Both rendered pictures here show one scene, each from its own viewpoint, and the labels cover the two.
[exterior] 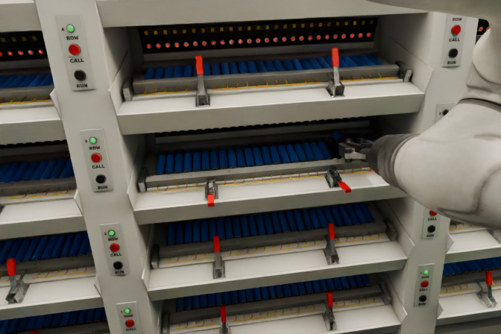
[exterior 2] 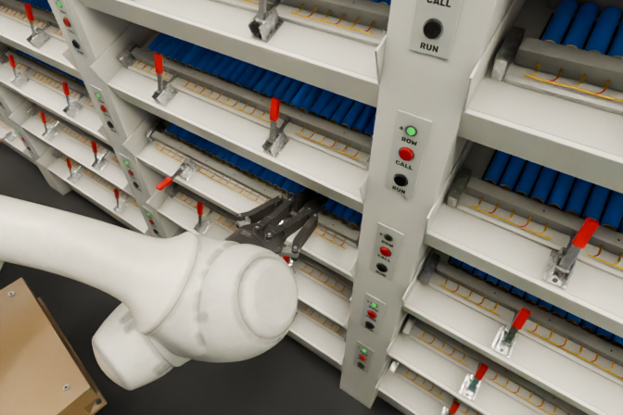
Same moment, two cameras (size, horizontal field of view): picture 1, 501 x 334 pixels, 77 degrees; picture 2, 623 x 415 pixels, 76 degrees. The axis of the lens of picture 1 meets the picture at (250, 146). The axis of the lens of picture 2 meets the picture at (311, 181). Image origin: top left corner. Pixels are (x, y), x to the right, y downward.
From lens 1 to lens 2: 0.70 m
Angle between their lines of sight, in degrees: 43
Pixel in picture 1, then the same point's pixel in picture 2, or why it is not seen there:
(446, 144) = not seen: hidden behind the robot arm
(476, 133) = not seen: hidden behind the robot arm
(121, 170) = (120, 125)
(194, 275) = (187, 219)
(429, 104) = (369, 217)
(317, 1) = (235, 45)
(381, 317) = (332, 346)
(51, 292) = (114, 174)
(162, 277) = (170, 207)
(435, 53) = (377, 168)
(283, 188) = (237, 201)
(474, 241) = (435, 369)
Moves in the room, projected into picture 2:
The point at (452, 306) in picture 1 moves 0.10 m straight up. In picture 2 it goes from (405, 394) to (413, 377)
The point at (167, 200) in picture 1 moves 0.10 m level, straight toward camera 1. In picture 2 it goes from (158, 159) to (129, 186)
